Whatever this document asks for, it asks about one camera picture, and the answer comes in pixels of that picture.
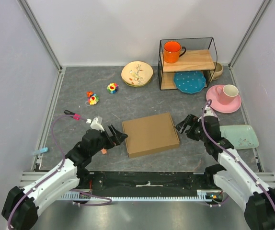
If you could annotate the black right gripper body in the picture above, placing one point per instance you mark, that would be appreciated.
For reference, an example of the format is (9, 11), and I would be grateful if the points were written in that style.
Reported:
(197, 133)

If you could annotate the pink saucer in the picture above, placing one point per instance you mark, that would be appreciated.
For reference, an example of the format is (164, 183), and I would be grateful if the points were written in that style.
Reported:
(230, 108)

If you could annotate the beige ceramic cup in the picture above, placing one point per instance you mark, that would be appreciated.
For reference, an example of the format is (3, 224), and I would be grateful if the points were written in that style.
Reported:
(217, 72)

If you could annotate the light blue highlighter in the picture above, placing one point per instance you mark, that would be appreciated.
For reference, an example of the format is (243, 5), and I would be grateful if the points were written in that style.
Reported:
(40, 151)

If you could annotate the orange mug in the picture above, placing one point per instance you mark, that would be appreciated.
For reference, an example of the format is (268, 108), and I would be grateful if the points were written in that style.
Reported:
(173, 51)

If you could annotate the cream bird plate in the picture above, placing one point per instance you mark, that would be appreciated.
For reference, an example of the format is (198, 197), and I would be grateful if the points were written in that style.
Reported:
(137, 74)

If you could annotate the pink cup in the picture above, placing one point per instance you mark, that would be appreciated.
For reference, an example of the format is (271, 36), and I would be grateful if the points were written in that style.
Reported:
(226, 93)

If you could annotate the small orange toy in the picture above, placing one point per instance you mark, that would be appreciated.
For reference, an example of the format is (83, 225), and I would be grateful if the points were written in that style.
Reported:
(89, 94)

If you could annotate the blue dotted plate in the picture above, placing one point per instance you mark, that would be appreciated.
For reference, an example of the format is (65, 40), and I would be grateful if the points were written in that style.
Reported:
(189, 82)

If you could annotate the grey cable duct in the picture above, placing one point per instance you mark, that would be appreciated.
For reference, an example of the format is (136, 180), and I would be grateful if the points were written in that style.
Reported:
(201, 196)

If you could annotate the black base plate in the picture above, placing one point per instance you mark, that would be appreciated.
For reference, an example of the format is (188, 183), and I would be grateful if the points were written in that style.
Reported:
(101, 181)

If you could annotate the black wire wooden shelf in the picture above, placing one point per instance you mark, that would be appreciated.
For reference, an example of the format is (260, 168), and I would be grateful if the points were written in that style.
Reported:
(195, 54)

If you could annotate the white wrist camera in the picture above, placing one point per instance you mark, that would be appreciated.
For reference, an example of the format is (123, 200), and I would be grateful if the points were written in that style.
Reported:
(209, 112)
(96, 123)

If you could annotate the yellow flower keychain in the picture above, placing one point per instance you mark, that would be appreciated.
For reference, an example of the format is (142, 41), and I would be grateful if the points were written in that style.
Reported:
(92, 100)

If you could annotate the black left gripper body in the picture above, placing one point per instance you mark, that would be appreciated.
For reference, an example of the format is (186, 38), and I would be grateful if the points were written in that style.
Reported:
(105, 141)

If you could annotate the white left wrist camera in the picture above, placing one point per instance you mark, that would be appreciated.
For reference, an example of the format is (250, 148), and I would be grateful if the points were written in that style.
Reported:
(96, 123)

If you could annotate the brown cardboard box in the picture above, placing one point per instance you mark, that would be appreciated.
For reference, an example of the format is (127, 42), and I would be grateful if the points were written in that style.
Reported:
(150, 135)

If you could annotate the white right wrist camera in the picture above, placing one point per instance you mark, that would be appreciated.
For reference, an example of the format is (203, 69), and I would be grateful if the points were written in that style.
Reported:
(209, 112)

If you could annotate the rainbow flower plush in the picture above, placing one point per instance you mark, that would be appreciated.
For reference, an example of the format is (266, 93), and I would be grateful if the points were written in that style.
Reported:
(112, 88)

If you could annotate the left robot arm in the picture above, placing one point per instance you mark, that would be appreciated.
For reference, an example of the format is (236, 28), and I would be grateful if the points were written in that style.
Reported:
(23, 206)

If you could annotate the mint green square plate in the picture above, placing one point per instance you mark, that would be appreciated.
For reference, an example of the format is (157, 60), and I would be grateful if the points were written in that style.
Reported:
(240, 136)

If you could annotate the pink black highlighter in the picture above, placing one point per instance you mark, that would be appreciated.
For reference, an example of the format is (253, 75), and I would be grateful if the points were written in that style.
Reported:
(72, 114)

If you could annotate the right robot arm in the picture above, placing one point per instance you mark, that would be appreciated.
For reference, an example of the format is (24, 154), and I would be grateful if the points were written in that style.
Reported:
(255, 197)

